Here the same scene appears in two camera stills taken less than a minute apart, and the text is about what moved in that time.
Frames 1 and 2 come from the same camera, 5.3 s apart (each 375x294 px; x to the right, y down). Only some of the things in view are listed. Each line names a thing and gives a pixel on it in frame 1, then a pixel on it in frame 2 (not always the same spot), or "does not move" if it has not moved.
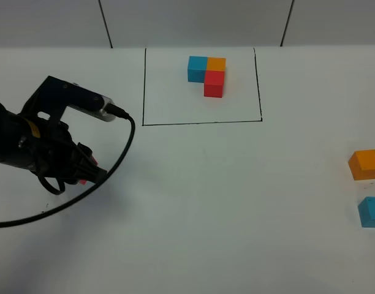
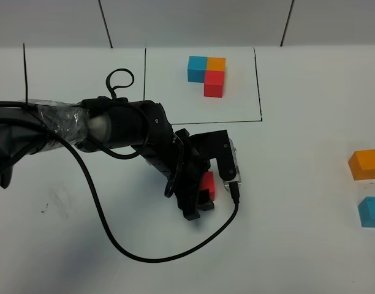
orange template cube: x=216 y=64 does not move
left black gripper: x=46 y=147 to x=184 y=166
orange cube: x=365 y=165 does not move
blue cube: x=371 y=212 does not move
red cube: x=83 y=181 to x=208 y=182
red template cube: x=214 y=84 does not move
